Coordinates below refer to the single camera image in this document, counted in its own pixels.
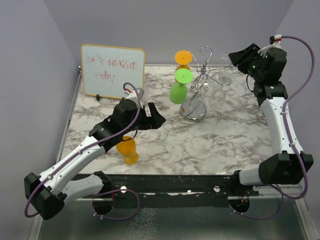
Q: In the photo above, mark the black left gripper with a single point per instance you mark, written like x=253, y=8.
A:
x=153, y=122

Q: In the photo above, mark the clear wine glass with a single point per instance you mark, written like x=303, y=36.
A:
x=218, y=95

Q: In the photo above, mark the yellow framed whiteboard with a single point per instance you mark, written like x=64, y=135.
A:
x=105, y=69

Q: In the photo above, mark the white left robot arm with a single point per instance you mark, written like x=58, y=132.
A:
x=46, y=192

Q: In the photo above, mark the chrome wine glass rack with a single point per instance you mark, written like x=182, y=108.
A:
x=203, y=71

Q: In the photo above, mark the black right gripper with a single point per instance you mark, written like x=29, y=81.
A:
x=240, y=58

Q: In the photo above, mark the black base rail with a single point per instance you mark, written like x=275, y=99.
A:
x=127, y=191

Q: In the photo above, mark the orange plastic glass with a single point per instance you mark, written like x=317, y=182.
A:
x=127, y=148
x=183, y=58

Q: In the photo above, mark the green plastic wine glass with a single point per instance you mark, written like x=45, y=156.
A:
x=178, y=92

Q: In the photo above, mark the clear tall glass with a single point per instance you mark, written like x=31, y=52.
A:
x=197, y=108

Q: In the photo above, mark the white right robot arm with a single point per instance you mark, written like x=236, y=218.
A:
x=288, y=160

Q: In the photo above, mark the clear short glass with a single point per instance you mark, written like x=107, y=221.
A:
x=220, y=76

